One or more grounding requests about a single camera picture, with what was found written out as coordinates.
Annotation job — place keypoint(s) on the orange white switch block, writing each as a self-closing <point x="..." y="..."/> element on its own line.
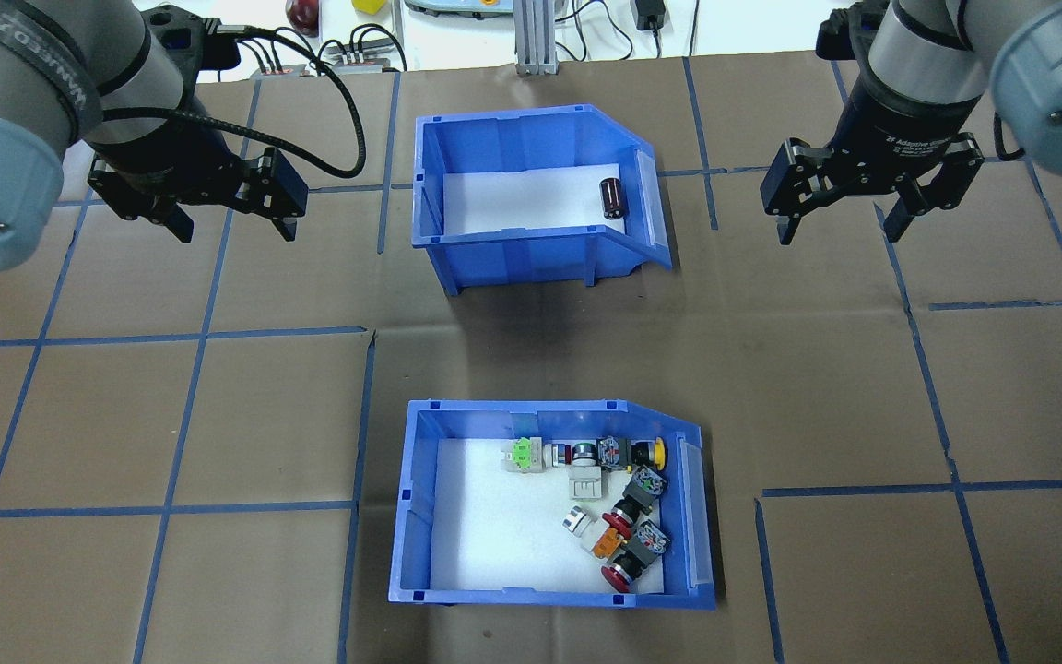
<point x="601" y="542"/>

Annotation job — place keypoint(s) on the yellow push button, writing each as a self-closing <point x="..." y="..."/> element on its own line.
<point x="651" y="452"/>

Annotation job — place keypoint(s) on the red mushroom button black block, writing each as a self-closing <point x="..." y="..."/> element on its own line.
<point x="637" y="553"/>

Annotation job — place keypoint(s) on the red mushroom button green contacts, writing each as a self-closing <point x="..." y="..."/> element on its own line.
<point x="631" y="505"/>

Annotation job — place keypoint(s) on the aluminium extrusion post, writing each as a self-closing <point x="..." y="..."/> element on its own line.
<point x="536" y="37"/>

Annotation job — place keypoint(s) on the silver black push button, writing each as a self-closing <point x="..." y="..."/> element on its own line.
<point x="575" y="453"/>

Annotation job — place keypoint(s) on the dark red apple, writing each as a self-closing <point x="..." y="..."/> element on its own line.
<point x="302" y="14"/>

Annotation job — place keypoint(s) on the grey blue teach pendant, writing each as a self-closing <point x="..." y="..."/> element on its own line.
<point x="457" y="5"/>

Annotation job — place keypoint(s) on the green white switch block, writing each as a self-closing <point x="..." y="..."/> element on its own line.
<point x="522" y="455"/>

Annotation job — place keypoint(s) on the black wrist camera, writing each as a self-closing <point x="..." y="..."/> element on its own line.
<point x="185" y="41"/>
<point x="840" y="37"/>

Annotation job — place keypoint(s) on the yellow block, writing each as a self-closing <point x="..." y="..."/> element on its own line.
<point x="367" y="5"/>

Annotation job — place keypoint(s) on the silver usb hub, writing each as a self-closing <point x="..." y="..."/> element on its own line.
<point x="360" y="65"/>
<point x="277" y="70"/>

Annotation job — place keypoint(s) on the blue plastic storage bin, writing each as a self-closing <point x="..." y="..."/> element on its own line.
<point x="531" y="263"/>
<point x="531" y="598"/>

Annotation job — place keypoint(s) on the black power adapter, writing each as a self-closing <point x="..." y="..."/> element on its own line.
<point x="651" y="14"/>

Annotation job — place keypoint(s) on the silver white push button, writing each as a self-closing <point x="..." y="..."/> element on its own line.
<point x="577" y="521"/>

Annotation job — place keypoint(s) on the black contact block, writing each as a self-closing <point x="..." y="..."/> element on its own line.
<point x="610" y="452"/>

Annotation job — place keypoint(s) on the black cylindrical capacitor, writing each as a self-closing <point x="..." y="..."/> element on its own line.
<point x="612" y="198"/>

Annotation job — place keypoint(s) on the pile of push-button switches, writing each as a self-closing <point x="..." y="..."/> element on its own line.
<point x="494" y="535"/>

